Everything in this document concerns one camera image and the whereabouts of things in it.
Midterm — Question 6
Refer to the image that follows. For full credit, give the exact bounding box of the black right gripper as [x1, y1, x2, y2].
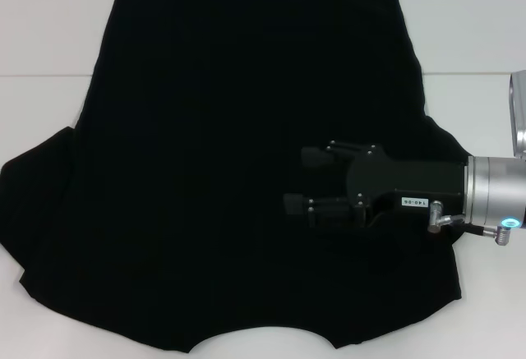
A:
[282, 140, 469, 229]

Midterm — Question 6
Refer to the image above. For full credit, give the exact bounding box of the black t-shirt with white print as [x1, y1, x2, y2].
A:
[0, 0, 473, 354]

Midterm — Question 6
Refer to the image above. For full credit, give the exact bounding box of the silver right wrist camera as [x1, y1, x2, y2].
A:
[508, 70, 526, 159]

